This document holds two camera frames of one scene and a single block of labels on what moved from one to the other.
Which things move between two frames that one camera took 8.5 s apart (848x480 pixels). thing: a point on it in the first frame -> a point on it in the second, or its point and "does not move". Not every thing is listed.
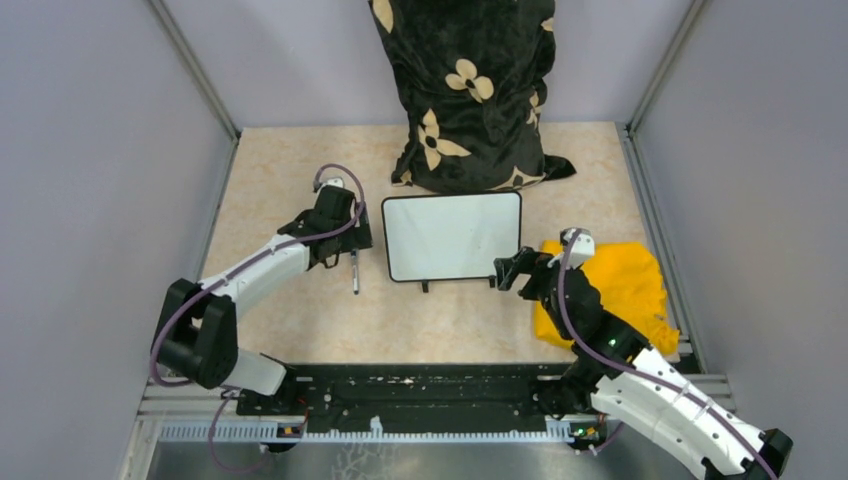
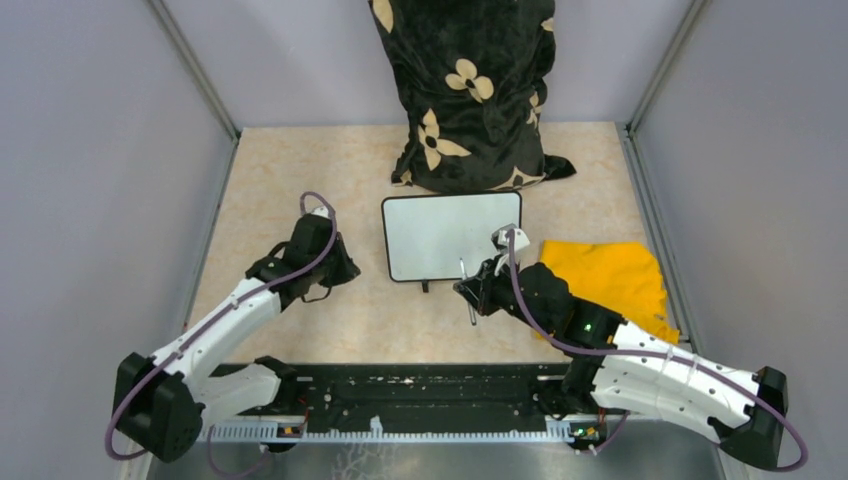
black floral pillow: [475, 79] does not move
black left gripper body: [357, 236] -> [335, 270]
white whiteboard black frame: [448, 236] does not move
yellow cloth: [631, 288] does not move
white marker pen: [355, 271] -> [465, 276]
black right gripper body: [540, 266] -> [497, 290]
